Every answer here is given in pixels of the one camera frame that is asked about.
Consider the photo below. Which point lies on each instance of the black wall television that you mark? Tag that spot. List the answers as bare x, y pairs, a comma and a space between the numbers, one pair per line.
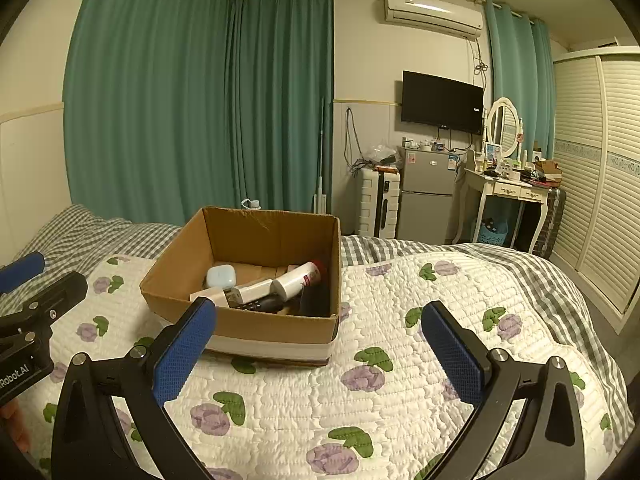
440, 102

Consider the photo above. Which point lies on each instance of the small brown box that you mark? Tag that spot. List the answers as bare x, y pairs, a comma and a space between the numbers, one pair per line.
547, 169

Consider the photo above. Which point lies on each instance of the cardboard box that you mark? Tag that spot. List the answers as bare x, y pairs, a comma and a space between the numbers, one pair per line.
280, 335

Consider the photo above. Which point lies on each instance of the black remote control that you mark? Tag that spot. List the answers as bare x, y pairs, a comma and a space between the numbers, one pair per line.
262, 304

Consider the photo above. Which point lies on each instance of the white dressing table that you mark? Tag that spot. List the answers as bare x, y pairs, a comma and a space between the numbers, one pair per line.
505, 189

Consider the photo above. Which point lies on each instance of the clear plastic bag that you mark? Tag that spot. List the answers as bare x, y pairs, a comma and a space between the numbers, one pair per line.
382, 154

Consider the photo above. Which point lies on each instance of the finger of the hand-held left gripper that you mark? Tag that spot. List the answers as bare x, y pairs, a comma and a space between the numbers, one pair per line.
60, 292
20, 267

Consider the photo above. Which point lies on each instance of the wide green curtain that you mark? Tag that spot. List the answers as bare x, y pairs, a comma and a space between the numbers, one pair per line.
150, 100

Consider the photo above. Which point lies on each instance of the silver fridge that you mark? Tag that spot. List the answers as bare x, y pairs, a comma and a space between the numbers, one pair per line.
425, 195

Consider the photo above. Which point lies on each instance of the light blue earbuds case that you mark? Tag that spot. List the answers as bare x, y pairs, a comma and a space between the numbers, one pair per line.
221, 276

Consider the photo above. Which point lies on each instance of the white louvred wardrobe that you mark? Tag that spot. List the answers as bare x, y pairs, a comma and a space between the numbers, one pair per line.
605, 185

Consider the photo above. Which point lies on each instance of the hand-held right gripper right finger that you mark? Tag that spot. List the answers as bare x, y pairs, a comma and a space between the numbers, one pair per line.
452, 355

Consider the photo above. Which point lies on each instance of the white air conditioner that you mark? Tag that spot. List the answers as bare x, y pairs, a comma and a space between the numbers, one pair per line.
430, 12

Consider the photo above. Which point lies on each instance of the dark suitcase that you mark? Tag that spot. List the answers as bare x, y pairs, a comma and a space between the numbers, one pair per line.
550, 220

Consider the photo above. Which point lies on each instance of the blue plastic basket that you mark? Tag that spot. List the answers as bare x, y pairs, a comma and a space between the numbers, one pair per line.
492, 232

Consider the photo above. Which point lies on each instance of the green corner curtain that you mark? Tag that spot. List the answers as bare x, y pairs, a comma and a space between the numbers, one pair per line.
280, 100

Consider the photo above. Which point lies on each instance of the white mop pole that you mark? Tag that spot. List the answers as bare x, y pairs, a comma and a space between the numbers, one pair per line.
321, 160

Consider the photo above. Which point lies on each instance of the white cylindrical bottle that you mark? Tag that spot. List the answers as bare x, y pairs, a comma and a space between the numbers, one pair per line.
292, 282

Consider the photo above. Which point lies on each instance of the small grey device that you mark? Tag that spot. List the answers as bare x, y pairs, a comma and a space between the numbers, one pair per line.
234, 301

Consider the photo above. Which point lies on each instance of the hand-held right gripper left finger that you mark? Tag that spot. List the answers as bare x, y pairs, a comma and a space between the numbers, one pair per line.
185, 350

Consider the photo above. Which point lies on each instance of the white plug charger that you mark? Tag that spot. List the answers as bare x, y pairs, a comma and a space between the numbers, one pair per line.
255, 290

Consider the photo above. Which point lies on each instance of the green window curtain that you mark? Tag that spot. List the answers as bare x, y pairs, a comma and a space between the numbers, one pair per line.
520, 70

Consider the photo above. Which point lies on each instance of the large water bottle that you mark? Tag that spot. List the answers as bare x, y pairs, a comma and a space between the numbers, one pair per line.
252, 205

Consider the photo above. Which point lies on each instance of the floral quilted bedspread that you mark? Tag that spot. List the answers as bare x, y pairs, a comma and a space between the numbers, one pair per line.
310, 410

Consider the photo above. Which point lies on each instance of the white suitcase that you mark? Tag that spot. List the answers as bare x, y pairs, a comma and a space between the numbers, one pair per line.
372, 205

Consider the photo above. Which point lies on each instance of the white oval mirror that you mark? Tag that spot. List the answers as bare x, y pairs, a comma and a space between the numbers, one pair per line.
502, 125

